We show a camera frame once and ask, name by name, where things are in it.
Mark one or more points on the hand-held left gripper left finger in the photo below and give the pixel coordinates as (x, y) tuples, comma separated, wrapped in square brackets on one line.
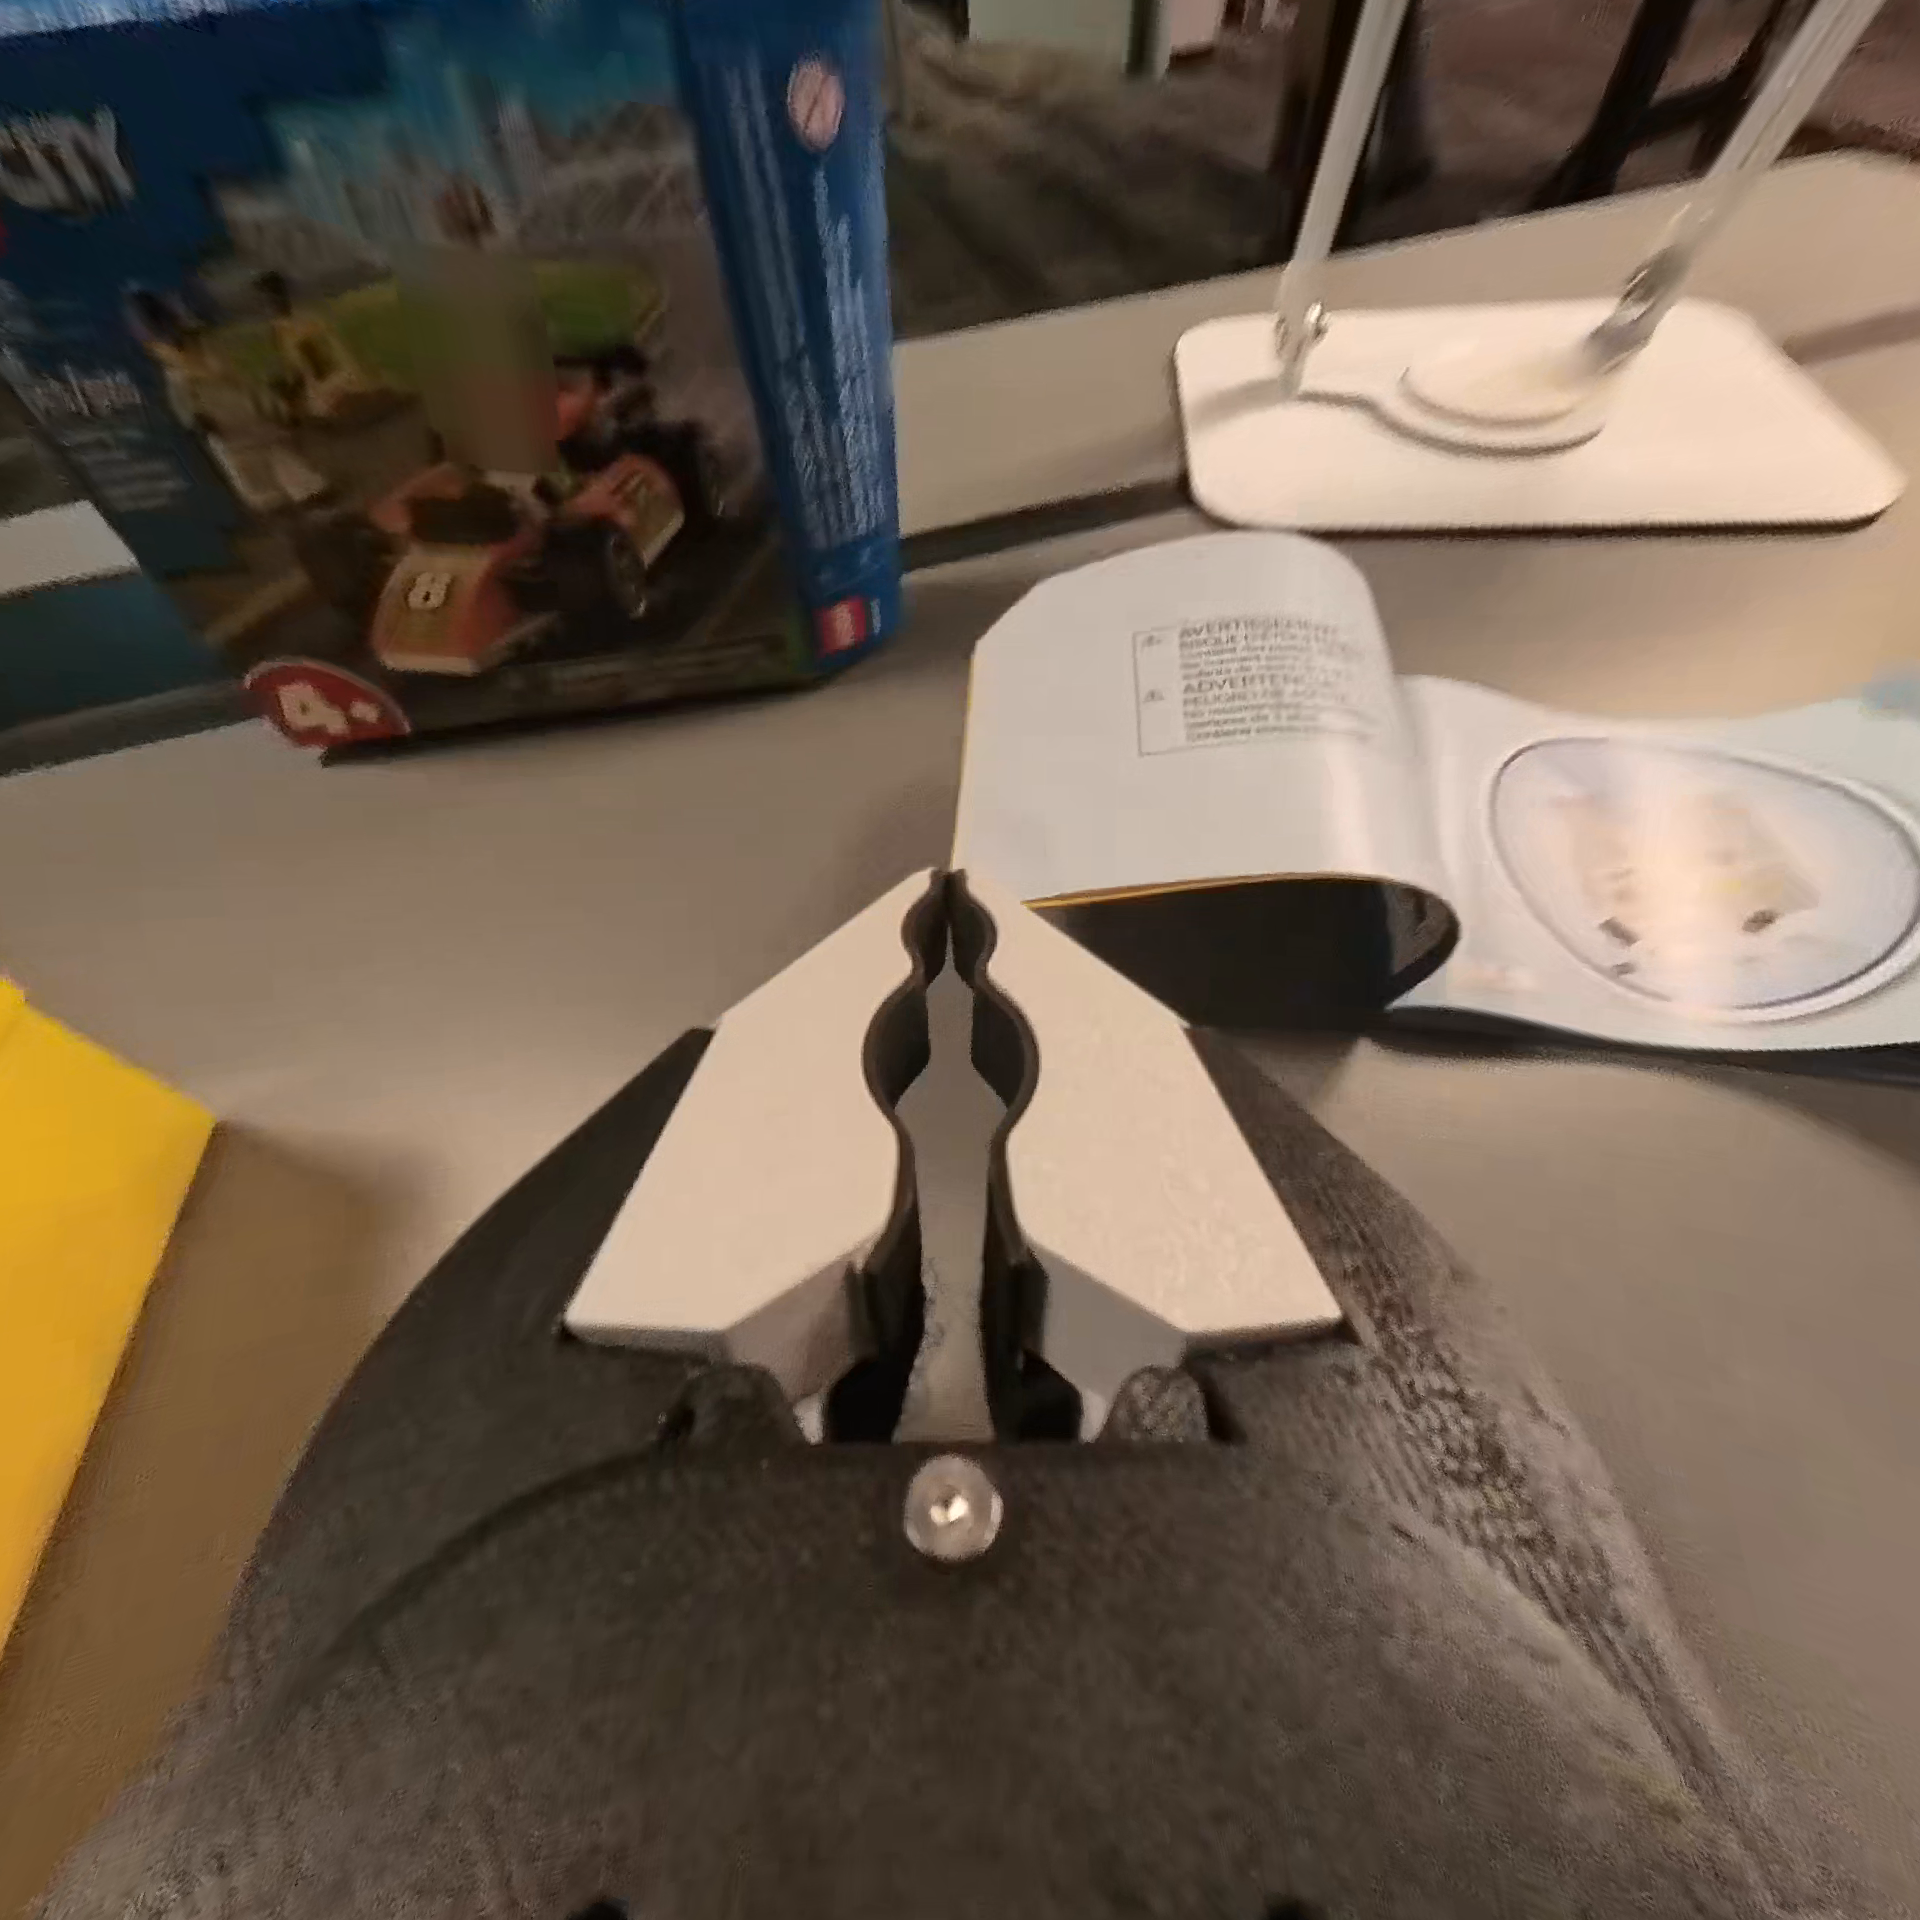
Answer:
[(750, 1171)]

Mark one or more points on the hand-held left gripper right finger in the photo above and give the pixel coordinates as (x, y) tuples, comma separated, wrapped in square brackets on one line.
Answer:
[(1156, 1185)]

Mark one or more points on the lego instruction booklet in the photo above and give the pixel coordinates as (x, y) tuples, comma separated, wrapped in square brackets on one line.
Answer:
[(1202, 749)]

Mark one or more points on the yellow plastic bin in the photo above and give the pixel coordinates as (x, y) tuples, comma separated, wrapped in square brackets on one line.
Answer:
[(77, 1200)]

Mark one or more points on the blue lego box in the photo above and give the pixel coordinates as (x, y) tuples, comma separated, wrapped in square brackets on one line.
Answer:
[(451, 376)]

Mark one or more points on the wooden book stand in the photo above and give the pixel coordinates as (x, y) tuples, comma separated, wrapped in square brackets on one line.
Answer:
[(1500, 435)]

